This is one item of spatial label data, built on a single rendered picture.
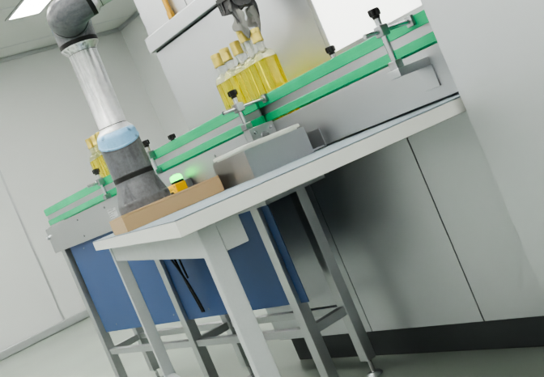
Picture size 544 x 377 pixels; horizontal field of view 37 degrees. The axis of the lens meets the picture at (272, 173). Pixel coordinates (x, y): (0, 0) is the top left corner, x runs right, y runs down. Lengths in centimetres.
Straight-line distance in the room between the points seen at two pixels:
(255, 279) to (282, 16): 85
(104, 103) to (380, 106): 82
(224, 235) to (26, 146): 705
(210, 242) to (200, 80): 156
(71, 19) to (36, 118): 634
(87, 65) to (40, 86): 635
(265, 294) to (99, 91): 85
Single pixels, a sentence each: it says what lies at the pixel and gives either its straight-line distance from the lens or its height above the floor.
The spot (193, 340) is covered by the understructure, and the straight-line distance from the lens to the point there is 321.
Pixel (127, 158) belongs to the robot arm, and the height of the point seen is 94.
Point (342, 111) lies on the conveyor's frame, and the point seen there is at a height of 82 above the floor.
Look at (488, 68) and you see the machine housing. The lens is 170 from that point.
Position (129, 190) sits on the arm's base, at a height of 85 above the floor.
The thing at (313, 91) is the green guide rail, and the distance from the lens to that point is 233.
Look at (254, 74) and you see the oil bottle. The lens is 253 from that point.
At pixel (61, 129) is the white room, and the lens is 876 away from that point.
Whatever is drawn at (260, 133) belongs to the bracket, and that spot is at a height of 86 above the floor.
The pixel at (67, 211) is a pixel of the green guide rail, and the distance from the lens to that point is 377.
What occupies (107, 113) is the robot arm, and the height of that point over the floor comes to 109.
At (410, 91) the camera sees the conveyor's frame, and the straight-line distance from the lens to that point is 206.
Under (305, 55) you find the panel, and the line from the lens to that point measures 256.
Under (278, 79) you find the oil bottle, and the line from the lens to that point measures 249.
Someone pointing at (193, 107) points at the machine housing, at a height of 107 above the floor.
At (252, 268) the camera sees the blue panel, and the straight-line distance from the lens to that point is 270.
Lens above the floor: 80
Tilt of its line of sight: 1 degrees down
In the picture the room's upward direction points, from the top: 23 degrees counter-clockwise
